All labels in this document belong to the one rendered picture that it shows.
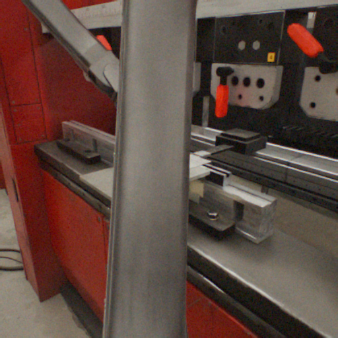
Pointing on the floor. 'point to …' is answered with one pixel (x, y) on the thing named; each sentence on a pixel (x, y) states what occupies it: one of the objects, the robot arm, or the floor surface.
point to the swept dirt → (76, 320)
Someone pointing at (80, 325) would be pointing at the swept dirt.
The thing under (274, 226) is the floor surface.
